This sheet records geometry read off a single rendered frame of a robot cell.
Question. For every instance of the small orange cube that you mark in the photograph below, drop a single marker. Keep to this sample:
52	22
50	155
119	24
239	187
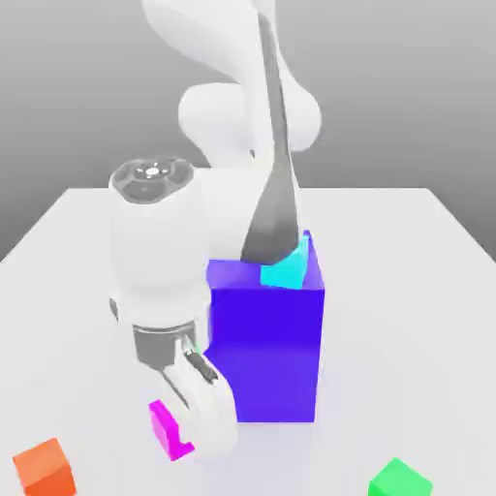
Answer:
44	469

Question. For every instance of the small cyan cube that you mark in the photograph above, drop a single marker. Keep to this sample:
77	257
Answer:
285	271

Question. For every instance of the small green cube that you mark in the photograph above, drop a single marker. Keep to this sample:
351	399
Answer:
399	480

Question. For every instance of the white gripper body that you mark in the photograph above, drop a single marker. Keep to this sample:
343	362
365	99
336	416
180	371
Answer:
209	410

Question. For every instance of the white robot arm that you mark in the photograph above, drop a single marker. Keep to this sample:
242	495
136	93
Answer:
155	248

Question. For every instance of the large blue box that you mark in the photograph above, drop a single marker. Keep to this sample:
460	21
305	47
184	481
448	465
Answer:
267	348

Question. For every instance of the small magenta cube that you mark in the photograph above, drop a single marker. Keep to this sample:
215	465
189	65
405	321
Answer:
164	428

